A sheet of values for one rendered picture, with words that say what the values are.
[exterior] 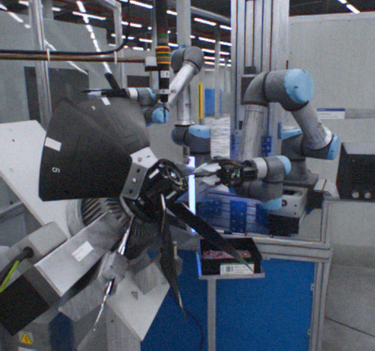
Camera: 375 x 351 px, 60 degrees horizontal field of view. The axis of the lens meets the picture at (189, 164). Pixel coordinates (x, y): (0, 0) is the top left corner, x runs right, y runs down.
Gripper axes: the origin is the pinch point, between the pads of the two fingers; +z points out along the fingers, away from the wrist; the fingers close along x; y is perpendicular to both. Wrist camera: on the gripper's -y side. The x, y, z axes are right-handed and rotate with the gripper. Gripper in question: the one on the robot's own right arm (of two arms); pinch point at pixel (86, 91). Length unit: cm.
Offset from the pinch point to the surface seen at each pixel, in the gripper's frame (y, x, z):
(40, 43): -19.4, 14.7, 14.6
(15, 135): 6, -47, 39
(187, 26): -81, 493, -423
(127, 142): 6, -66, 13
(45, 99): 4.7, 11.2, 14.9
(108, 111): -1, -55, 14
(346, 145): 9, -93, -62
